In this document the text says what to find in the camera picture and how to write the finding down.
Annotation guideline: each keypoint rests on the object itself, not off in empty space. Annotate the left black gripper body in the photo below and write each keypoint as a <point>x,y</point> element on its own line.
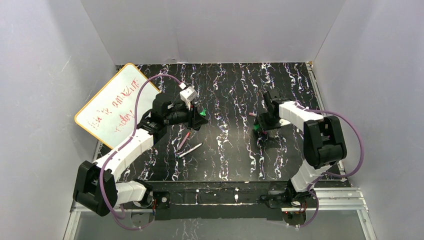
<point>194,117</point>

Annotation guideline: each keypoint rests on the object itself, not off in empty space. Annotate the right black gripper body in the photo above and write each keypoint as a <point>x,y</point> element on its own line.
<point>264,120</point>

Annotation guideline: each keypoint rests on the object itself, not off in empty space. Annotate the black green highlighter pen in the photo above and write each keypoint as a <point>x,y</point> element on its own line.
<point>203,113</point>

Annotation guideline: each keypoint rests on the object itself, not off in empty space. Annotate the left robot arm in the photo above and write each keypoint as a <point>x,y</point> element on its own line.
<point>97,187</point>

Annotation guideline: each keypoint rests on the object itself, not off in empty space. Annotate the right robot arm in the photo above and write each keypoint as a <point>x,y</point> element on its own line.
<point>323,144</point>

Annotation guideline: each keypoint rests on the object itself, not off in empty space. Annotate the pink pen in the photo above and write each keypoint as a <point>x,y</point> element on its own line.
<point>183,141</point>

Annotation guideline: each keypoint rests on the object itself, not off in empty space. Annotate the silver pen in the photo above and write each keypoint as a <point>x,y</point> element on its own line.
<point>190,150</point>

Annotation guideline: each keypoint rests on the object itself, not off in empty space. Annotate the yellow framed whiteboard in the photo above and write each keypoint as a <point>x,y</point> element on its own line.
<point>110,115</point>

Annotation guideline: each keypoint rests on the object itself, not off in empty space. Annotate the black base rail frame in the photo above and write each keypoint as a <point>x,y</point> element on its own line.
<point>249,200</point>

